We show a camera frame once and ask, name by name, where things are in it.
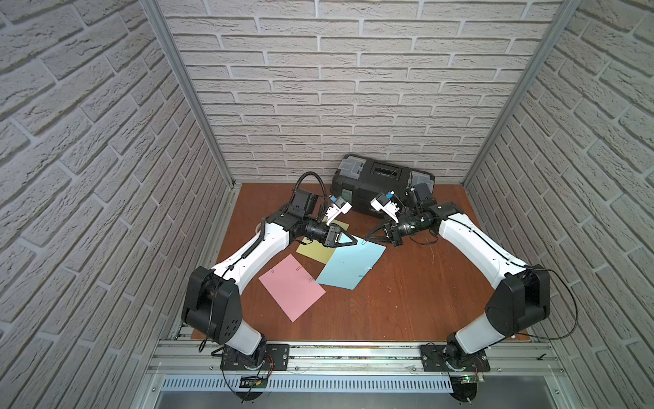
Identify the yellow paper sheet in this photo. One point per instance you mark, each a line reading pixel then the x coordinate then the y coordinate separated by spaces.
pixel 316 251

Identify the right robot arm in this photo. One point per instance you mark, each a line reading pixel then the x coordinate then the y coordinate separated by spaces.
pixel 521 292

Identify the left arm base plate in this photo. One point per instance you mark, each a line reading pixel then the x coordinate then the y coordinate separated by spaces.
pixel 272 357

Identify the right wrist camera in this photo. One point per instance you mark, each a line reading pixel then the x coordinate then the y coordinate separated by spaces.
pixel 384 203

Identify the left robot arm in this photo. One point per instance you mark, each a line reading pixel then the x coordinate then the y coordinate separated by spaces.
pixel 212 303

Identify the pink paper sheet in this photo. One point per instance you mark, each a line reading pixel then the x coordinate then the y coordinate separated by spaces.
pixel 287 283

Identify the aluminium front rail frame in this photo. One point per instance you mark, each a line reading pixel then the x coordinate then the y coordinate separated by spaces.
pixel 353 367

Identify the black plastic toolbox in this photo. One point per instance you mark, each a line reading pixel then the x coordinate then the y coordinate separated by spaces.
pixel 359 179

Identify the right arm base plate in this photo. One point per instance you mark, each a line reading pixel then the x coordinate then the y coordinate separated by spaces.
pixel 449 359

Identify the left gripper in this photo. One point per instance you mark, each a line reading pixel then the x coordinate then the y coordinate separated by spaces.
pixel 330 235

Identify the light blue paper sheet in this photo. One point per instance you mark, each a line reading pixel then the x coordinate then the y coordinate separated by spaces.
pixel 349 265

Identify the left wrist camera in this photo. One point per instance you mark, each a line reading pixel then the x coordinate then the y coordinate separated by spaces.
pixel 338 205

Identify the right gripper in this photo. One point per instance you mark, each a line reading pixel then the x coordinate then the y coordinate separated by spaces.
pixel 378 239

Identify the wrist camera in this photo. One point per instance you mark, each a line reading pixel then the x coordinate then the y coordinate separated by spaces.
pixel 338 205
pixel 384 203

